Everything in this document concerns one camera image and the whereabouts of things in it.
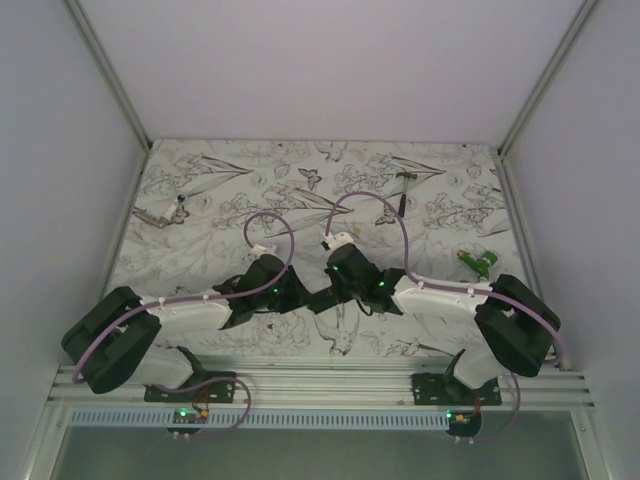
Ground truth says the black fuse box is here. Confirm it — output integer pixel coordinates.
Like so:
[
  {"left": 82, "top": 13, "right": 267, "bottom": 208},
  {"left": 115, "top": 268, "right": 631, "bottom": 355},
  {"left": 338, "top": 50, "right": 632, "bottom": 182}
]
[{"left": 307, "top": 287, "right": 349, "bottom": 315}]

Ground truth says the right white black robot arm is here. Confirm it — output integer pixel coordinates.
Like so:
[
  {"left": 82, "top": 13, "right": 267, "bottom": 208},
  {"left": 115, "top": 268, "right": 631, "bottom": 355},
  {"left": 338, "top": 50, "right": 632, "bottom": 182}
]
[{"left": 309, "top": 233, "right": 561, "bottom": 405}]

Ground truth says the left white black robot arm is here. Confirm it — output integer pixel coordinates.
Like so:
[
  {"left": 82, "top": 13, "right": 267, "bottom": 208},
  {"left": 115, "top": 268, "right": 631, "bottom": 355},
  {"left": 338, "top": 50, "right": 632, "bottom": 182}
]
[{"left": 61, "top": 248, "right": 311, "bottom": 402}]

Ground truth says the small black hammer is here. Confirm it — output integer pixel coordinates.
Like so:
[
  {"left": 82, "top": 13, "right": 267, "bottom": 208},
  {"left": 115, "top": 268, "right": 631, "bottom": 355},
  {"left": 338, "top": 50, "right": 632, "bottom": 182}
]
[{"left": 396, "top": 171, "right": 417, "bottom": 218}]

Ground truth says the green plastic connector part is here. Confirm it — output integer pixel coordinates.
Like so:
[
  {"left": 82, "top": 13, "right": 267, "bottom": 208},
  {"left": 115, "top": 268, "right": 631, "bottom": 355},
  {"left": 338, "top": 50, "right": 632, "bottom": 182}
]
[{"left": 457, "top": 250, "right": 498, "bottom": 279}]

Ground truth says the floral patterned table mat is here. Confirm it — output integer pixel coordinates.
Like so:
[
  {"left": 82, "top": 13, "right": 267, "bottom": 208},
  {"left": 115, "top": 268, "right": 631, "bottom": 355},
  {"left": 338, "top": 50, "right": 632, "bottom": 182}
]
[{"left": 84, "top": 138, "right": 547, "bottom": 358}]

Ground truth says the metal clip with blue bead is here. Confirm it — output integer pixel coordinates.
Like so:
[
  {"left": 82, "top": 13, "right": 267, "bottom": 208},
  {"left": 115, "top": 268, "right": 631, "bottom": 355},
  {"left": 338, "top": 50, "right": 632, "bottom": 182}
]
[{"left": 132, "top": 194, "right": 190, "bottom": 229}]

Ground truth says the left small circuit board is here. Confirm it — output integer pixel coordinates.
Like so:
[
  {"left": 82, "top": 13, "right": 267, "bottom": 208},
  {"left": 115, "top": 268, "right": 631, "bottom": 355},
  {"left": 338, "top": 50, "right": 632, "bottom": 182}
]
[{"left": 172, "top": 407, "right": 209, "bottom": 425}]

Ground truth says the small circuit board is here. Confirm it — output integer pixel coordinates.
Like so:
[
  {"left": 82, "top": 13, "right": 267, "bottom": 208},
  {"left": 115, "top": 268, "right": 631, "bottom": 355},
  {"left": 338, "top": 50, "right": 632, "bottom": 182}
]
[
  {"left": 446, "top": 410, "right": 481, "bottom": 426},
  {"left": 172, "top": 407, "right": 209, "bottom": 425}
]

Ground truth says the right small circuit board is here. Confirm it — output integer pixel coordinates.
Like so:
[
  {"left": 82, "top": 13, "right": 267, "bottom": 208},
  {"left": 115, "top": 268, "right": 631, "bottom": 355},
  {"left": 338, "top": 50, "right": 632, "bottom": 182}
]
[{"left": 446, "top": 410, "right": 481, "bottom": 426}]

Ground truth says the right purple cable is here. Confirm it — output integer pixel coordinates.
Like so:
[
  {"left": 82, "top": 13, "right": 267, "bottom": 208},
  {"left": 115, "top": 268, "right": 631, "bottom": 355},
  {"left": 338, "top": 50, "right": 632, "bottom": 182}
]
[{"left": 323, "top": 191, "right": 569, "bottom": 445}]

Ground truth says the purple cable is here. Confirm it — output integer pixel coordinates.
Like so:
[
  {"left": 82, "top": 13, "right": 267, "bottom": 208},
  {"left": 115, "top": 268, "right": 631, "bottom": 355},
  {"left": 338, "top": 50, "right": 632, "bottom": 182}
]
[
  {"left": 72, "top": 211, "right": 297, "bottom": 441},
  {"left": 323, "top": 191, "right": 569, "bottom": 445}
]

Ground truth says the aluminium rail frame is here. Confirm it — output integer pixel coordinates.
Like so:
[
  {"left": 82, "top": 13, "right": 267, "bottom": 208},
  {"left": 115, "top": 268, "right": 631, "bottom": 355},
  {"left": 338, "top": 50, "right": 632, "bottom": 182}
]
[{"left": 47, "top": 349, "right": 599, "bottom": 412}]

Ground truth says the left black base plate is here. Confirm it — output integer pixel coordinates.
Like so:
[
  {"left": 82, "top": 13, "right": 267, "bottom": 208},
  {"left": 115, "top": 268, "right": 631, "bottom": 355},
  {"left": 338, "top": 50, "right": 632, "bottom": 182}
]
[{"left": 144, "top": 371, "right": 236, "bottom": 405}]

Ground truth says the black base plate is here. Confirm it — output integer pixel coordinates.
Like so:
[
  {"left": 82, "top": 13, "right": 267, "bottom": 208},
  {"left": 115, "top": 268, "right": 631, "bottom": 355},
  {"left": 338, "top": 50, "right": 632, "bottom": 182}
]
[
  {"left": 144, "top": 371, "right": 236, "bottom": 405},
  {"left": 411, "top": 373, "right": 502, "bottom": 407}
]

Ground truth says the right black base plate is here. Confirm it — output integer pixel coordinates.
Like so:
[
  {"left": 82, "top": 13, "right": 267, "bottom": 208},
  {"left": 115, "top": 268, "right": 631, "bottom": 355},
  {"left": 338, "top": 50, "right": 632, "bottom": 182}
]
[{"left": 411, "top": 373, "right": 502, "bottom": 407}]

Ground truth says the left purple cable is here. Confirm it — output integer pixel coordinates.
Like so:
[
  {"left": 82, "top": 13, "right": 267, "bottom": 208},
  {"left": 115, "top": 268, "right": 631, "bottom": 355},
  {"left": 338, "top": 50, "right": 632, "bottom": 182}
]
[{"left": 72, "top": 211, "right": 297, "bottom": 441}]

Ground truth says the grey slotted cable duct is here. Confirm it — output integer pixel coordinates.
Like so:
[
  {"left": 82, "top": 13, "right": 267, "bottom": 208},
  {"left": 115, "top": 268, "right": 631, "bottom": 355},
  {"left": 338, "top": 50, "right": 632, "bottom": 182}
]
[{"left": 69, "top": 408, "right": 449, "bottom": 431}]

